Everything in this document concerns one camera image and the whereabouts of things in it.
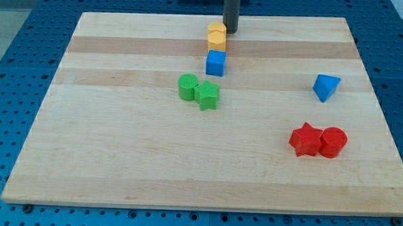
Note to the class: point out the blue cube block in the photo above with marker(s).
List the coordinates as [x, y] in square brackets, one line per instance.
[215, 63]

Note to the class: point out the green star block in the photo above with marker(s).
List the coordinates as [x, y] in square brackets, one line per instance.
[207, 95]

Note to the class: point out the green cylinder block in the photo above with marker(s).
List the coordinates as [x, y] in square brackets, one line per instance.
[186, 85]

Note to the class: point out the light wooden board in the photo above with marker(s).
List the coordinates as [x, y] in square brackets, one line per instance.
[113, 132]

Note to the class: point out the yellow hexagon block front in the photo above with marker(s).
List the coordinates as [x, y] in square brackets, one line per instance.
[217, 41]

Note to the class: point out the yellow pentagon block rear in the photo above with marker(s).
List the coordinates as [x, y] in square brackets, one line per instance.
[216, 27]

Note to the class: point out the red star block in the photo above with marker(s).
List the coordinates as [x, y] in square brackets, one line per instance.
[306, 140]

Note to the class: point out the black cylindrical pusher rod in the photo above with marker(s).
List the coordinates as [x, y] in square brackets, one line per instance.
[231, 10]

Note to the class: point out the blue triangular prism block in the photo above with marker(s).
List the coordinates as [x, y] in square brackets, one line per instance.
[325, 86]

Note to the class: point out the red cylinder block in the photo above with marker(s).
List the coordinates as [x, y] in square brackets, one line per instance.
[333, 140]

